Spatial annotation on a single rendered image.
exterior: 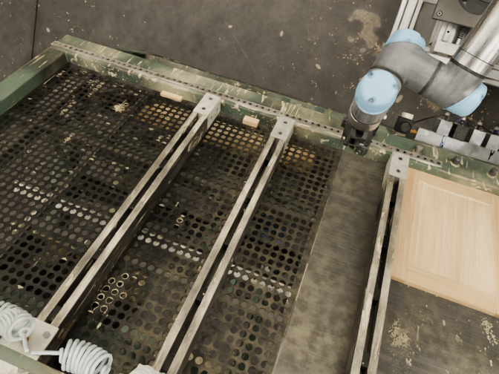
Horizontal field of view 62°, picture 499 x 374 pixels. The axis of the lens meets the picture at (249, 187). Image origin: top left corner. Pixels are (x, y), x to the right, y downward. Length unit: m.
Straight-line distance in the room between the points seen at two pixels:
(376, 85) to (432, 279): 0.70
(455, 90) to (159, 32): 2.12
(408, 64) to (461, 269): 0.74
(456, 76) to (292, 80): 1.67
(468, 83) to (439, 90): 0.05
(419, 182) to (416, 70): 0.75
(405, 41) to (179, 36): 1.95
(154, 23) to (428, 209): 1.97
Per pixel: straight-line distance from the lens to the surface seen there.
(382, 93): 0.84
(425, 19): 2.32
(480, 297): 1.41
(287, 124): 1.56
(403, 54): 0.91
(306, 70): 2.50
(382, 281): 1.23
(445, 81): 0.92
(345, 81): 2.48
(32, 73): 1.88
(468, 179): 1.67
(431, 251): 1.43
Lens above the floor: 2.48
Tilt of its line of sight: 70 degrees down
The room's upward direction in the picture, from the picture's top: 135 degrees counter-clockwise
